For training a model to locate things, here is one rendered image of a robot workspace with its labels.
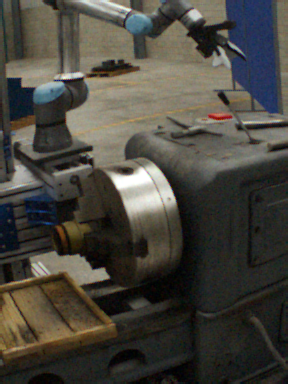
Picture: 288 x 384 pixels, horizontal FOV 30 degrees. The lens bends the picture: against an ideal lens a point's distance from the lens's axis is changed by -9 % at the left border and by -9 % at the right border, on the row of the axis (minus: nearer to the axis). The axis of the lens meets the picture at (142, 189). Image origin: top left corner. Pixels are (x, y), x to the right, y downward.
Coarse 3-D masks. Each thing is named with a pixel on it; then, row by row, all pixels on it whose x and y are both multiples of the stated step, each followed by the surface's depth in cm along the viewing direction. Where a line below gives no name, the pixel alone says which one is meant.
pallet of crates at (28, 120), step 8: (8, 80) 803; (16, 80) 814; (8, 88) 807; (16, 88) 817; (24, 88) 868; (32, 88) 841; (8, 96) 812; (16, 96) 823; (24, 96) 834; (32, 96) 846; (16, 104) 826; (24, 104) 834; (32, 104) 846; (16, 112) 828; (24, 112) 839; (32, 112) 850; (16, 120) 830; (24, 120) 821; (32, 120) 832; (16, 128) 813
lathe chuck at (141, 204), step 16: (128, 160) 145; (96, 176) 143; (112, 176) 135; (128, 176) 136; (144, 176) 136; (112, 192) 135; (128, 192) 132; (144, 192) 133; (112, 208) 138; (128, 208) 130; (144, 208) 132; (160, 208) 133; (96, 224) 151; (112, 224) 149; (128, 224) 131; (144, 224) 131; (160, 224) 132; (160, 240) 133; (112, 256) 145; (128, 256) 135; (160, 256) 134; (112, 272) 148; (128, 272) 138; (144, 272) 135; (160, 272) 138
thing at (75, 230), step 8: (64, 224) 138; (72, 224) 138; (80, 224) 140; (56, 232) 136; (64, 232) 136; (72, 232) 136; (80, 232) 136; (56, 240) 141; (64, 240) 135; (72, 240) 136; (80, 240) 137; (56, 248) 140; (64, 248) 135; (72, 248) 136; (80, 248) 137
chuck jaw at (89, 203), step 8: (80, 184) 143; (88, 184) 143; (96, 184) 144; (80, 192) 145; (88, 192) 143; (96, 192) 143; (80, 200) 141; (88, 200) 142; (96, 200) 143; (80, 208) 141; (88, 208) 142; (96, 208) 142; (72, 216) 142; (80, 216) 140; (88, 216) 141; (96, 216) 142; (104, 216) 143
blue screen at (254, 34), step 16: (240, 0) 779; (256, 0) 655; (272, 0) 559; (240, 16) 798; (256, 16) 668; (272, 16) 568; (240, 32) 820; (256, 32) 683; (272, 32) 584; (240, 48) 843; (256, 48) 699; (272, 48) 596; (240, 64) 868; (256, 64) 717; (272, 64) 609; (240, 80) 894; (256, 80) 735; (272, 80) 622; (256, 96) 753; (272, 96) 635; (272, 112) 648
